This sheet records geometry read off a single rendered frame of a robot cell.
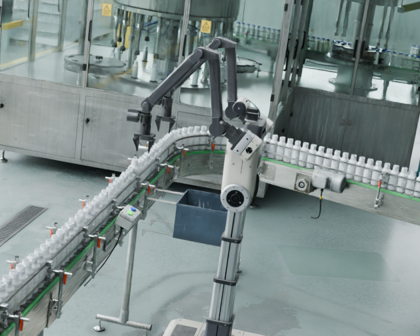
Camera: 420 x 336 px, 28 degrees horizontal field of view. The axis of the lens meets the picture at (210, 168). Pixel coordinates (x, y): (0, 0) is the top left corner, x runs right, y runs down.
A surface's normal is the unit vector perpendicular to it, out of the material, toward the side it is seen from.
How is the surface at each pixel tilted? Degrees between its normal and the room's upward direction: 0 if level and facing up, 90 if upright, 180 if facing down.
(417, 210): 92
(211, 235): 90
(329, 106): 90
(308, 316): 0
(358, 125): 90
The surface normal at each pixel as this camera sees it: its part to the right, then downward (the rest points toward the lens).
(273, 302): 0.13, -0.95
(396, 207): -0.48, 0.19
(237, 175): -0.21, 0.43
